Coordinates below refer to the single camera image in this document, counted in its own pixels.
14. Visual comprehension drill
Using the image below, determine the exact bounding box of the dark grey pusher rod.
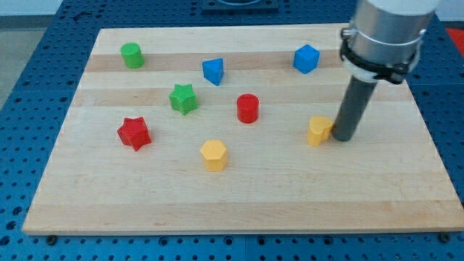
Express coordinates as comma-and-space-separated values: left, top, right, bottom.
331, 76, 377, 141

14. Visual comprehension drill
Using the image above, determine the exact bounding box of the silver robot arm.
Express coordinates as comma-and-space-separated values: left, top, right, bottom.
331, 0, 440, 141

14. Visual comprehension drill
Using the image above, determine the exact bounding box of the wooden board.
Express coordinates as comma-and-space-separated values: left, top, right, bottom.
22, 24, 463, 236

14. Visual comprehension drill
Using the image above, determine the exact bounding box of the green star block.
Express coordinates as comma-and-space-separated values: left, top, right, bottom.
169, 84, 198, 115

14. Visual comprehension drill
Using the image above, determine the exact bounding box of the yellow heart block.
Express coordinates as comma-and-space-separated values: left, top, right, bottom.
307, 116, 334, 146

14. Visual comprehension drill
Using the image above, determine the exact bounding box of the red star block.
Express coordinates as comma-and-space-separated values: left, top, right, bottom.
117, 117, 152, 152

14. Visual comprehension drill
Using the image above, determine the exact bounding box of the blue cube block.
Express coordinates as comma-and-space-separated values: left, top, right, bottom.
293, 45, 320, 74

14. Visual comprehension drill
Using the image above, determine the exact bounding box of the blue triangle block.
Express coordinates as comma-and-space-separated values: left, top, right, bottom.
202, 58, 224, 86

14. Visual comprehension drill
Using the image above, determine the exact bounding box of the red cylinder block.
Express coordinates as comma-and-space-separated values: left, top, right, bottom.
236, 94, 259, 124

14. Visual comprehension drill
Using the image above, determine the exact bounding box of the yellow hexagon block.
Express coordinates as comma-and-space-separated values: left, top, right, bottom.
200, 140, 228, 172

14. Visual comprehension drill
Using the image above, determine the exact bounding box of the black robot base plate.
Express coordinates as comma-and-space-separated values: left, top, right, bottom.
200, 0, 279, 12

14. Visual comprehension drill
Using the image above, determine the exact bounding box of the green cylinder block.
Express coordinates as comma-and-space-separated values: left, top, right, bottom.
120, 42, 144, 69

